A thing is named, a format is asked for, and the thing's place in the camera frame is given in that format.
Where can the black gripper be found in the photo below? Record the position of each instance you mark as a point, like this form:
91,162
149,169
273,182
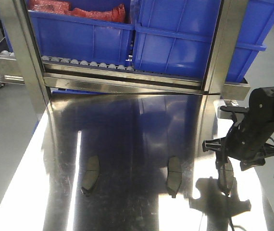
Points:
245,140

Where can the brake pad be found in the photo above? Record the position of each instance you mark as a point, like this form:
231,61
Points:
225,177
91,175
174,176

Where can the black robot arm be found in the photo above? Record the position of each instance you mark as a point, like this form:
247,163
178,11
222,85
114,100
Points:
262,97

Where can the large blue bin right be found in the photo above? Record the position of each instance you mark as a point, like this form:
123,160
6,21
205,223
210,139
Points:
175,36

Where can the large blue bin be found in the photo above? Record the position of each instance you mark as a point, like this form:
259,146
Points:
175,36
85,39

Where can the large blue bin left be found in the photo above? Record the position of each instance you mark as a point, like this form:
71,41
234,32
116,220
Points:
85,39

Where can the red plastic bags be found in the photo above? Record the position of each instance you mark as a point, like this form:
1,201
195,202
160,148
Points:
117,14

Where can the stainless steel rack frame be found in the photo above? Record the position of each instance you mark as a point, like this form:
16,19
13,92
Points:
39,77

